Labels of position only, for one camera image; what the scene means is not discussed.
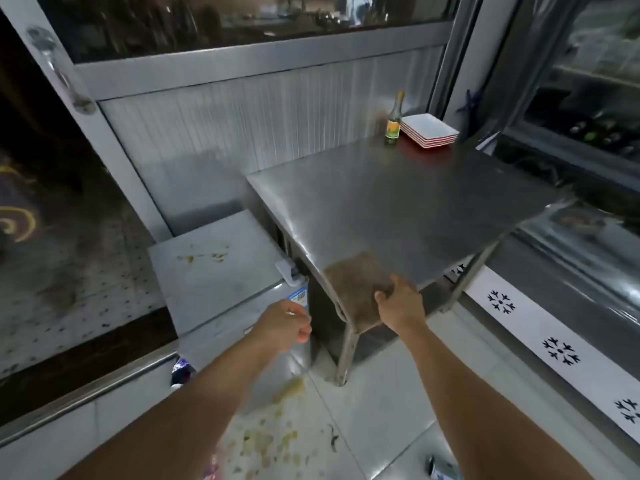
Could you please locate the brown cleaning cloth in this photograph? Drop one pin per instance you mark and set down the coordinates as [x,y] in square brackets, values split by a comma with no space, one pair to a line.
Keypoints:
[355,284]

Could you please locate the person's left hand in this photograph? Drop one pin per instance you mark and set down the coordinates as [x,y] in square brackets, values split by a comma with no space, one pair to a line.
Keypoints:
[282,324]

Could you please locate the green glass bottle yellow label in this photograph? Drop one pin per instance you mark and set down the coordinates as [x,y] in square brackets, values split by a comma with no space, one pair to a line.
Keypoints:
[394,129]

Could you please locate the person's right forearm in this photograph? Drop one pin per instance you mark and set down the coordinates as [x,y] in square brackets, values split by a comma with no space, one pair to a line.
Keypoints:
[475,419]

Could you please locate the stainless steel table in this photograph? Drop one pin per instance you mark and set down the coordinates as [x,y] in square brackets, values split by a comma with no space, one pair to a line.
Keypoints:
[400,204]

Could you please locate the stack of white red plates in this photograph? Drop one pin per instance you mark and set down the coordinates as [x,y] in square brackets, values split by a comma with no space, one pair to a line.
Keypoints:
[427,127]

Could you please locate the person's right hand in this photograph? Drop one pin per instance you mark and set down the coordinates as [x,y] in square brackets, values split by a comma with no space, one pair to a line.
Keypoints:
[402,307]

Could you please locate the small silver fridge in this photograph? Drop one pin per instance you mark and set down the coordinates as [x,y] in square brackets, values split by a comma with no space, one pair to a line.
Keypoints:
[210,274]

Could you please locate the person's left forearm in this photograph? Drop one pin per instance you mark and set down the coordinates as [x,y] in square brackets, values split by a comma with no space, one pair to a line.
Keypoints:
[175,424]

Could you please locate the glass display freezer snowflake print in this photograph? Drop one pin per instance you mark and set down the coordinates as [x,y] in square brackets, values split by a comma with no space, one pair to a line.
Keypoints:
[550,354]

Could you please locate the grey curtain yellow swirl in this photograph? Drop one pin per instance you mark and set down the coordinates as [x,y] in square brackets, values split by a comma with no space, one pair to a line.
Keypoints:
[15,209]

